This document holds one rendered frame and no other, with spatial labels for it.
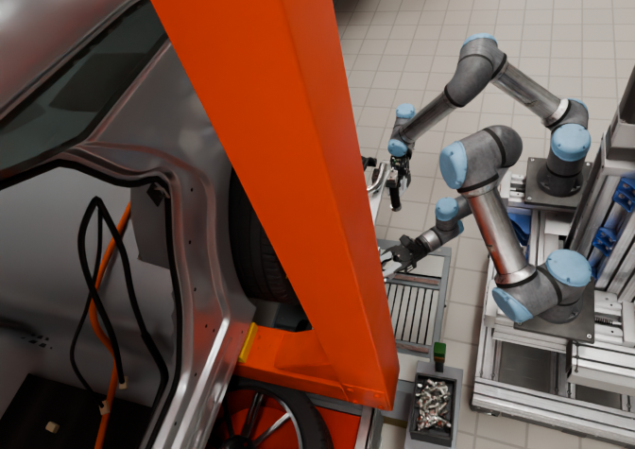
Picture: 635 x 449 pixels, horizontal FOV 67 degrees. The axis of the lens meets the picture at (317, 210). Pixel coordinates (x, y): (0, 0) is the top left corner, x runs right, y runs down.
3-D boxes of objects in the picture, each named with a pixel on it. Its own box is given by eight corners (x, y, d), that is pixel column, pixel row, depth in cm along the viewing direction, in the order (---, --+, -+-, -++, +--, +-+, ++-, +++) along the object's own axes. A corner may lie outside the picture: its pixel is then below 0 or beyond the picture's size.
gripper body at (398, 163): (386, 166, 187) (392, 144, 193) (388, 181, 194) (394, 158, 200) (406, 167, 184) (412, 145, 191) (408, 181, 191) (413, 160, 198)
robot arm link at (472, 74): (497, 93, 149) (402, 164, 189) (500, 70, 155) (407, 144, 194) (469, 72, 146) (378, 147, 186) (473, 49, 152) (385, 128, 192)
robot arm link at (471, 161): (568, 309, 132) (495, 125, 125) (522, 334, 131) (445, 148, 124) (541, 298, 144) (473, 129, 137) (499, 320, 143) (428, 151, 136)
